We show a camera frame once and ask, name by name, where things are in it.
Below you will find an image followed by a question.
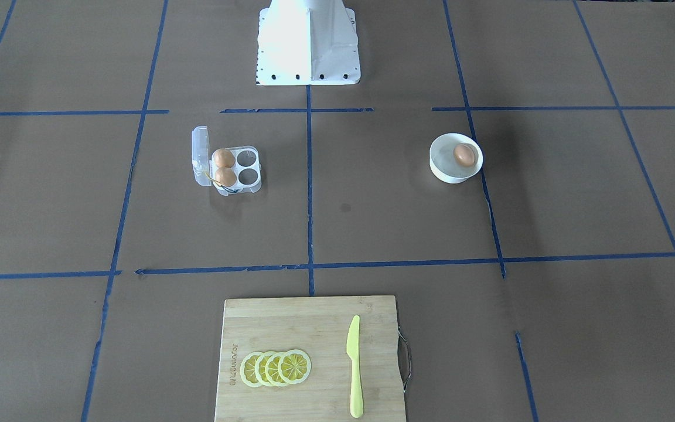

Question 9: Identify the bamboo cutting board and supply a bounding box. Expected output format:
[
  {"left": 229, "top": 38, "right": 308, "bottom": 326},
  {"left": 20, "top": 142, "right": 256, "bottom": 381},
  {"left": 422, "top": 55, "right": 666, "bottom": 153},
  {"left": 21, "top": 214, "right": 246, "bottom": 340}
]
[{"left": 214, "top": 295, "right": 407, "bottom": 421}]

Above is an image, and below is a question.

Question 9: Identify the brown egg in carton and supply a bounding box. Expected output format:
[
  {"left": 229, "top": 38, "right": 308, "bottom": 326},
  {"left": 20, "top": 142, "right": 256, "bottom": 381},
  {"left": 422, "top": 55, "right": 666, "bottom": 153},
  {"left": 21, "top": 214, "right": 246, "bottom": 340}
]
[
  {"left": 213, "top": 166, "right": 237, "bottom": 188},
  {"left": 212, "top": 148, "right": 236, "bottom": 168}
]

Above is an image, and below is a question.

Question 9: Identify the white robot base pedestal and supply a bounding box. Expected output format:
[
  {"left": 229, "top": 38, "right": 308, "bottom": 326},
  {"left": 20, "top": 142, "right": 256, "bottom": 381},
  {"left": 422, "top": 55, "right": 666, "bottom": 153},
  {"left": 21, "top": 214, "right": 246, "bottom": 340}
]
[{"left": 255, "top": 1, "right": 362, "bottom": 86}]

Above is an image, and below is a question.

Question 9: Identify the lemon slice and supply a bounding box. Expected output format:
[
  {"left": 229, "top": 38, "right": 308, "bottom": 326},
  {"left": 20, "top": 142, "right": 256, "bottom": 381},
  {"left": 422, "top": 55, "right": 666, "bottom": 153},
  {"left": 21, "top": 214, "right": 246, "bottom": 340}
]
[
  {"left": 239, "top": 352, "right": 270, "bottom": 388},
  {"left": 278, "top": 349, "right": 312, "bottom": 385},
  {"left": 262, "top": 352, "right": 288, "bottom": 387},
  {"left": 254, "top": 350, "right": 276, "bottom": 387}
]

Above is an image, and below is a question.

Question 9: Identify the brown egg rear in carton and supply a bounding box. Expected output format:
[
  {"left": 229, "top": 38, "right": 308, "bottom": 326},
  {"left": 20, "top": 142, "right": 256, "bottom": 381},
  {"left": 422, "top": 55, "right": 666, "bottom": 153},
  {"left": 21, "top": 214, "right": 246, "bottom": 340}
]
[{"left": 212, "top": 148, "right": 236, "bottom": 168}]

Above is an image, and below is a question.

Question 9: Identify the brown egg from bowl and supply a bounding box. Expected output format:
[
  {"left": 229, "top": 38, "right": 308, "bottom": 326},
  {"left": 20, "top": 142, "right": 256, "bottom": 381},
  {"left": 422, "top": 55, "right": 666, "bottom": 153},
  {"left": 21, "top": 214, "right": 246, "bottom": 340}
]
[{"left": 453, "top": 142, "right": 477, "bottom": 168}]

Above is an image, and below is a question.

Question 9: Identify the yellow plastic knife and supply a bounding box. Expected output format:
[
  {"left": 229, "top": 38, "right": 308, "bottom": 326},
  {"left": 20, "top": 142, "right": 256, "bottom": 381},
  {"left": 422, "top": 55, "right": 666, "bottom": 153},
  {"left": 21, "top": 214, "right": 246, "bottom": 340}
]
[{"left": 346, "top": 315, "right": 364, "bottom": 418}]

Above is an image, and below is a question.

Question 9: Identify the brown egg front in carton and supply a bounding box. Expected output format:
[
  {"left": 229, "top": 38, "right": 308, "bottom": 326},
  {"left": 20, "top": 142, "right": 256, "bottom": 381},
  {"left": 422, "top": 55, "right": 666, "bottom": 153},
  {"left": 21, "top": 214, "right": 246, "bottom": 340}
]
[{"left": 213, "top": 166, "right": 237, "bottom": 188}]

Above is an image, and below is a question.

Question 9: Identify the clear plastic egg carton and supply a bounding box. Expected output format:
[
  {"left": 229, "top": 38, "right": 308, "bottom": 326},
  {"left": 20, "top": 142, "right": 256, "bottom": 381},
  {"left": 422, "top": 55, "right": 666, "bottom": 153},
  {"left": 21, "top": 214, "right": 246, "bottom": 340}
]
[{"left": 191, "top": 126, "right": 263, "bottom": 196}]

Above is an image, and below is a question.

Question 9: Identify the white round bowl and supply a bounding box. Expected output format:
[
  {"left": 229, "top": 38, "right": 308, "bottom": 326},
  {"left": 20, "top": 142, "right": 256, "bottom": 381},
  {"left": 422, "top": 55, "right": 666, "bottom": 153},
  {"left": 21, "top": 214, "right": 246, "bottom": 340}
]
[{"left": 428, "top": 133, "right": 484, "bottom": 184}]

